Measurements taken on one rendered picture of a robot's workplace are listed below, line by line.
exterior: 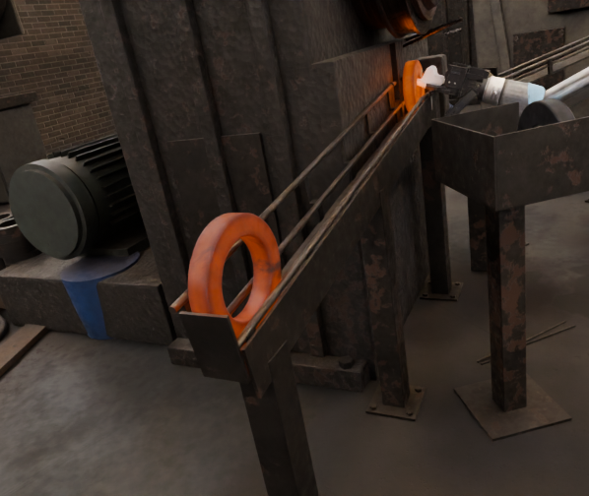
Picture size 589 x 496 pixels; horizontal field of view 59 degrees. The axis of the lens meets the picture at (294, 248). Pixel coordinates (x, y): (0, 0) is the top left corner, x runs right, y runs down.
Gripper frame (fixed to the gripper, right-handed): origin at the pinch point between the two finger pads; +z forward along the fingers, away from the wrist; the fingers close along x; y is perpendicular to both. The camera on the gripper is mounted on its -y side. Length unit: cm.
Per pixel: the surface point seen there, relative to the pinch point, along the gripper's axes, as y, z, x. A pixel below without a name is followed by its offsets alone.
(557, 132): 8, -38, 62
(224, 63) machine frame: 4, 38, 48
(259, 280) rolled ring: -13, -4, 104
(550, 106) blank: 11, -36, 57
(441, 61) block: 4.5, -2.7, -19.7
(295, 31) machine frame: 14, 19, 48
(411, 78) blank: 2.2, 0.3, 7.0
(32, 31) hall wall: -106, 604, -382
